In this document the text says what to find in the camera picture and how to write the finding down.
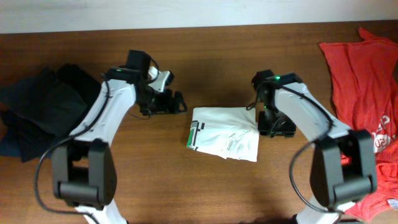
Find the white t-shirt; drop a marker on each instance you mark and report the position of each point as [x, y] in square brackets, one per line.
[225, 132]

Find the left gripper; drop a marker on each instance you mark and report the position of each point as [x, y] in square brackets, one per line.
[161, 106]

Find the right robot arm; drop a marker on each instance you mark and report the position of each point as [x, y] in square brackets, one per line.
[343, 169]

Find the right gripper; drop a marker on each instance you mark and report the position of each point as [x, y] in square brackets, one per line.
[286, 130]

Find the red t-shirt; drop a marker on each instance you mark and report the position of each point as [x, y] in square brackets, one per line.
[365, 97]

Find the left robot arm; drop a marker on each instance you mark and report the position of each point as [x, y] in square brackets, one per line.
[83, 171]

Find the navy blue folded garment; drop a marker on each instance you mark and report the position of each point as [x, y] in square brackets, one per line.
[9, 145]

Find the dark grey folded garment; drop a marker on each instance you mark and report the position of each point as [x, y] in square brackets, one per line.
[46, 101]

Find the black folded garment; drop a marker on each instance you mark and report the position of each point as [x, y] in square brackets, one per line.
[32, 140]

